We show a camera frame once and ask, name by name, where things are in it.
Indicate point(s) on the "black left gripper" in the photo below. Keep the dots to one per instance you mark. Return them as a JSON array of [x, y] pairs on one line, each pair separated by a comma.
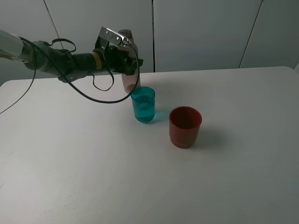
[[108, 58]]

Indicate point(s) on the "teal translucent plastic cup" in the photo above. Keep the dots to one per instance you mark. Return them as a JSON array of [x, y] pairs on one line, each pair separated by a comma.
[[143, 100]]

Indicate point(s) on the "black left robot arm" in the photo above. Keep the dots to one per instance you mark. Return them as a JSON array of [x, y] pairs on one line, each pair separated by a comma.
[[62, 63]]

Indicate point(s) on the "red plastic cup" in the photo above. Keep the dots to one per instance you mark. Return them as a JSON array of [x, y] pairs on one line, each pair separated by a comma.
[[184, 124]]

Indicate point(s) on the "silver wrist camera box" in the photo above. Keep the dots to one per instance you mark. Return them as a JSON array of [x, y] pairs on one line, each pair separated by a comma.
[[108, 35]]

